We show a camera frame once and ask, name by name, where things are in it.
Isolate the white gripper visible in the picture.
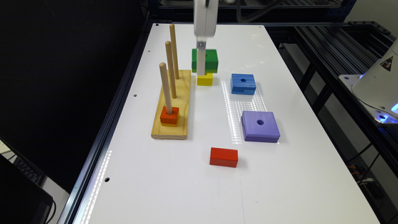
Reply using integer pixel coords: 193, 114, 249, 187
193, 0, 218, 76

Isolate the green wooden block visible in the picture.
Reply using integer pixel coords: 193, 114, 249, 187
192, 49, 218, 73

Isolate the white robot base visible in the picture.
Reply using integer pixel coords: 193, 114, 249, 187
338, 42, 397, 126

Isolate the yellow wooden block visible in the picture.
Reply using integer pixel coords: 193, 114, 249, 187
197, 73, 213, 86

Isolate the blue wooden block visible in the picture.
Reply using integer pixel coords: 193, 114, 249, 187
230, 73, 256, 95

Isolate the red block on peg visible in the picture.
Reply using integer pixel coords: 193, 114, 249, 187
160, 106, 180, 126

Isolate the purple wooden block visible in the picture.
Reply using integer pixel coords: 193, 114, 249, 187
241, 111, 280, 143

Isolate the red rectangular wooden block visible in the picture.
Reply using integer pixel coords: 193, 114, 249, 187
210, 147, 238, 168

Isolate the middle wooden peg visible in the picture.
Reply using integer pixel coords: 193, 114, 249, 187
165, 40, 177, 99

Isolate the wooden peg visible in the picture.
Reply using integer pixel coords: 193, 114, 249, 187
165, 40, 177, 99
169, 24, 179, 80
159, 62, 173, 115

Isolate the rear wooden peg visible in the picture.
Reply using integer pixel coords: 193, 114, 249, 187
169, 24, 179, 80

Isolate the front wooden peg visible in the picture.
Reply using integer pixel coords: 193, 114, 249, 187
159, 62, 173, 115

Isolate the wooden peg base board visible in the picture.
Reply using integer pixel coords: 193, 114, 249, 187
151, 70, 191, 140

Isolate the black keyboard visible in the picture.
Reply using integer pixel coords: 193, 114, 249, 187
13, 157, 44, 187

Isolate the black monitor corner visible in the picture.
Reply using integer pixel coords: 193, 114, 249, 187
1, 156, 52, 224

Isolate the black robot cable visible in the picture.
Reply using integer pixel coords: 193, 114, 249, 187
235, 0, 280, 24

